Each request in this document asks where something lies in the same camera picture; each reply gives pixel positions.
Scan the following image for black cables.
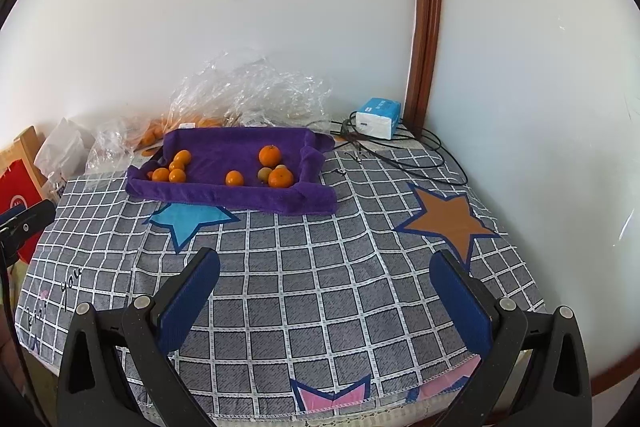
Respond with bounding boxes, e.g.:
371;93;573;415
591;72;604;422
305;117;471;186

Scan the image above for brown cardboard box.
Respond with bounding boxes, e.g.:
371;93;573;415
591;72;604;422
12;125;49;202

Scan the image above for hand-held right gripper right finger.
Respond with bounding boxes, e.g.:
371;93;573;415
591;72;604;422
429;249;593;427

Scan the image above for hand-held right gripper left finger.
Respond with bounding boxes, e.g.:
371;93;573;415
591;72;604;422
56;247;222;427

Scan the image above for blue and white tissue pack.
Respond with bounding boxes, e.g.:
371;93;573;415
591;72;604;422
356;97;402;140

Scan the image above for white plastic bag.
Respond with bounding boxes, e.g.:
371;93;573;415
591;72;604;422
34;118;96;181

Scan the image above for clear crumpled plastic bag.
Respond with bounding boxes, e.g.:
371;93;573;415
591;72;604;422
167;52;334;130

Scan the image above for grey checkered star tablecloth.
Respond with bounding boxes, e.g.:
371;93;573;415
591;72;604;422
15;132;547;419

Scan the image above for purple towel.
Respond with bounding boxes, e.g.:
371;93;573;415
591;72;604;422
125;127;339;217

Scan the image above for plastic bag of oranges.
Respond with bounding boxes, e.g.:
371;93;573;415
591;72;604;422
85;114;173;174

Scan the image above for red box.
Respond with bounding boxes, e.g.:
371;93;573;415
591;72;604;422
0;157;47;264

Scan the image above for brown wooden door frame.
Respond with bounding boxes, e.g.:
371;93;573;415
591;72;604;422
404;0;445;128

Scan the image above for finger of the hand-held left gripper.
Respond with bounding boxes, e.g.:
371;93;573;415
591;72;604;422
0;199;56;254

